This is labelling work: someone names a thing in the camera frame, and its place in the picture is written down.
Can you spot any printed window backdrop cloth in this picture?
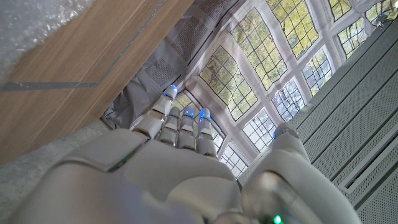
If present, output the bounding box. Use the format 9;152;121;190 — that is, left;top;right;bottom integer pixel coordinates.
101;0;398;180

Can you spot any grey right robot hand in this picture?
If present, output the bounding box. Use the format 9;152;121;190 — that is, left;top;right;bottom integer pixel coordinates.
9;84;361;224

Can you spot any clear bubble wrap sheet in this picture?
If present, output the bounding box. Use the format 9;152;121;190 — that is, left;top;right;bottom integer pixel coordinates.
0;0;94;82

